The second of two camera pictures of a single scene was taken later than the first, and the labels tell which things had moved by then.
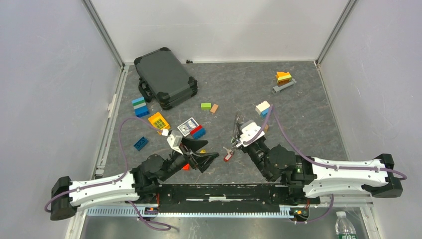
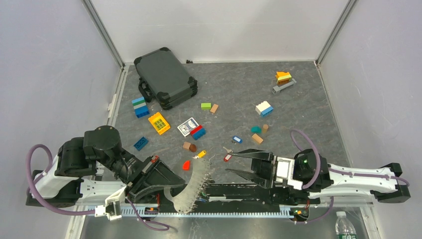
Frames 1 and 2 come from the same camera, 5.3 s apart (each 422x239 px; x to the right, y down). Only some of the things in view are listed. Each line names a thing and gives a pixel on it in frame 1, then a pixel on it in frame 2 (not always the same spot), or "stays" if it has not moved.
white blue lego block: (263, 108) stays
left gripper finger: (202, 161) to (132, 196)
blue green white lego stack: (140, 107) stays
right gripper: (243, 148) to (263, 171)
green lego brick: (206, 106) stays
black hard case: (162, 77) stays
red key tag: (227, 158) stays
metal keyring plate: (239, 120) to (183, 201)
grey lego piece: (277, 88) stays
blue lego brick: (141, 144) stays
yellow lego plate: (159, 122) stays
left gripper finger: (194, 144) to (162, 176)
